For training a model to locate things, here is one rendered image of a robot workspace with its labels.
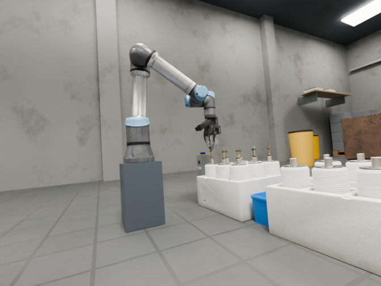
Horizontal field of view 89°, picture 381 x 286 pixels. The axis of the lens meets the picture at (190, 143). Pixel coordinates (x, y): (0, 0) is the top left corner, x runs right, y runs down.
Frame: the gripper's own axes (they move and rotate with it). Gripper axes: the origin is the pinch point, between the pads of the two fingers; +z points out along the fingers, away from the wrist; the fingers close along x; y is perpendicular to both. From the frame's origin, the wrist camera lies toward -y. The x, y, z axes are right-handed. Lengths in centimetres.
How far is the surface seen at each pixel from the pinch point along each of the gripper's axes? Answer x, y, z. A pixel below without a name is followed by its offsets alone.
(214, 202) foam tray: -8.2, -9.2, 30.5
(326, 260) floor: -63, -24, 35
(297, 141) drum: 33, 241, -6
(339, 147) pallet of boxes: 43, 562, 13
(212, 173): -3.0, -3.2, 15.2
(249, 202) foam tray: -30.1, -8.5, 27.5
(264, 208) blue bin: -39.1, -12.0, 27.9
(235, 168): -24.3, -9.4, 11.7
